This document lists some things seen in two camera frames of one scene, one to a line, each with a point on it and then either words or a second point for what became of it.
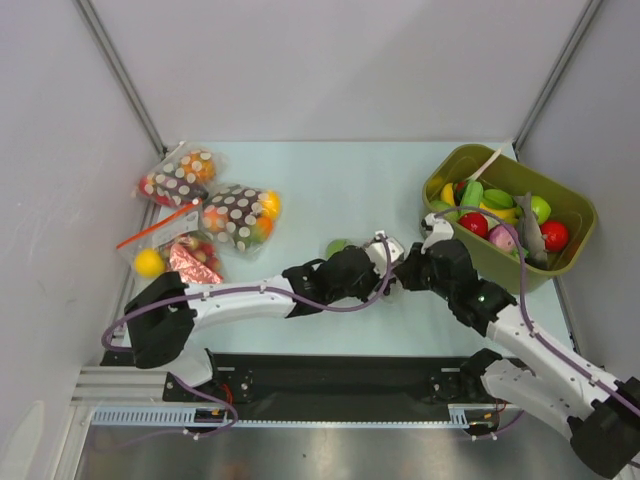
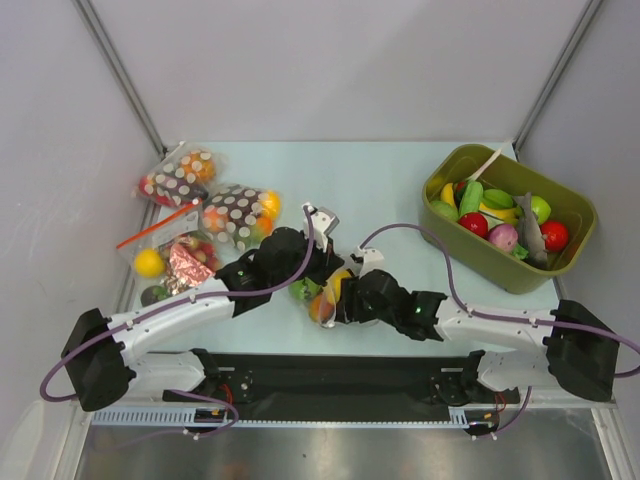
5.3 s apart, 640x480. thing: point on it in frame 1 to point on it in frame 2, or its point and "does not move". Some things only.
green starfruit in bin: [497, 198] does not move
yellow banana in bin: [447, 195] does not move
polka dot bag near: [239, 217] does not move
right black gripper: [413, 265] to [350, 302]
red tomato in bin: [475, 221] does not move
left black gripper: [374, 280] to [327, 262]
